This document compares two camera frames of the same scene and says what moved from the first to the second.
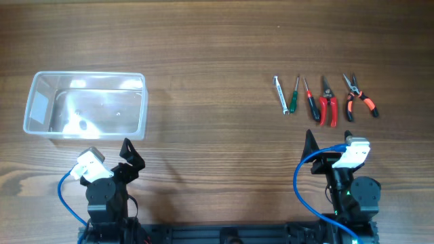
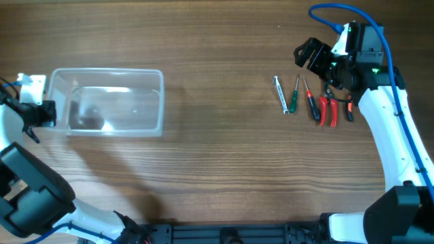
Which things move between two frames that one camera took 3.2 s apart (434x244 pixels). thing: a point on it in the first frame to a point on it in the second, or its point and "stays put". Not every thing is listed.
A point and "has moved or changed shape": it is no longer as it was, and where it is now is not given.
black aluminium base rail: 338,232 stays put
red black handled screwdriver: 314,112 stays put
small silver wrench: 281,93 stays put
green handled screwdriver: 295,99 stays put
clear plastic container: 87,106 has moved or changed shape
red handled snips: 327,97 stays put
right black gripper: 325,164 to 321,59
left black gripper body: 121,168 to 45,114
